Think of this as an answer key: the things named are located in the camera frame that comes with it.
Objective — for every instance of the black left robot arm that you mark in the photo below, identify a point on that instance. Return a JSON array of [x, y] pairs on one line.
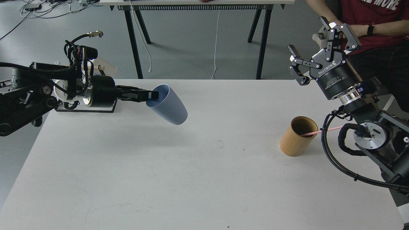
[[40, 88]]

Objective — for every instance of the bamboo cylindrical holder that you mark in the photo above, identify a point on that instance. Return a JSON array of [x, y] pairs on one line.
[[298, 136]]

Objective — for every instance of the white office chair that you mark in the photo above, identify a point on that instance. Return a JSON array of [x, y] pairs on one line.
[[321, 38]]

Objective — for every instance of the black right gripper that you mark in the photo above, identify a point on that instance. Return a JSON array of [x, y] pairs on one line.
[[335, 76]]

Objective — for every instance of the black wire dish rack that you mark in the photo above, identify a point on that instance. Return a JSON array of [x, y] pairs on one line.
[[82, 104]]

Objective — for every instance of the light blue plastic cup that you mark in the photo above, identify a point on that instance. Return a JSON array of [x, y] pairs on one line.
[[168, 105]]

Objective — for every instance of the person in red shirt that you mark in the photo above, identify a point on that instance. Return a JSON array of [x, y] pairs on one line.
[[382, 28]]

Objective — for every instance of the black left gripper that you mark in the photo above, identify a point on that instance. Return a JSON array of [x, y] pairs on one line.
[[104, 93]]

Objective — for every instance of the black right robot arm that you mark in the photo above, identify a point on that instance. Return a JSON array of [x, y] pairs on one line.
[[377, 133]]

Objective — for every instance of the white box in rack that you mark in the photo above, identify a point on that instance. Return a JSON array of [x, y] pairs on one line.
[[103, 67]]

